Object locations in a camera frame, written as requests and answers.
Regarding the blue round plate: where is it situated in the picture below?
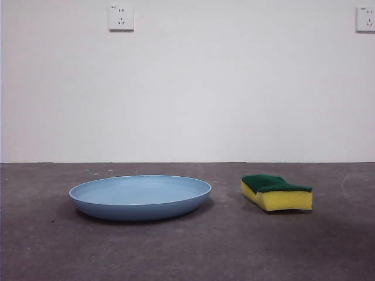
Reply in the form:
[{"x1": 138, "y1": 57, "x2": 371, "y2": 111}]
[{"x1": 69, "y1": 174, "x2": 213, "y2": 221}]

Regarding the yellow sponge with green pad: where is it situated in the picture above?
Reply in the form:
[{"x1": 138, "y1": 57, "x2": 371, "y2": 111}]
[{"x1": 241, "y1": 173, "x2": 313, "y2": 211}]

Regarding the white wall socket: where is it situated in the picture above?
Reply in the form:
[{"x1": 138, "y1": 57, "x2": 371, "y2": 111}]
[
  {"x1": 356, "y1": 6, "x2": 375, "y2": 33},
  {"x1": 108, "y1": 5, "x2": 135, "y2": 32}
]

